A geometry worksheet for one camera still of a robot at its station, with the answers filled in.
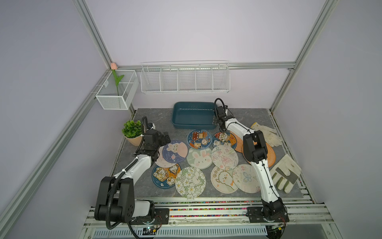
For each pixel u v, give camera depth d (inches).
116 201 16.5
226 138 40.6
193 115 50.3
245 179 33.9
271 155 37.8
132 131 35.8
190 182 33.3
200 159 37.1
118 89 35.1
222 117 33.8
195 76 40.1
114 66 35.2
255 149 25.3
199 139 40.5
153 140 26.4
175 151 38.2
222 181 33.5
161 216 29.0
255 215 28.9
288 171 35.0
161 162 36.1
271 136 41.3
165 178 34.1
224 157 37.1
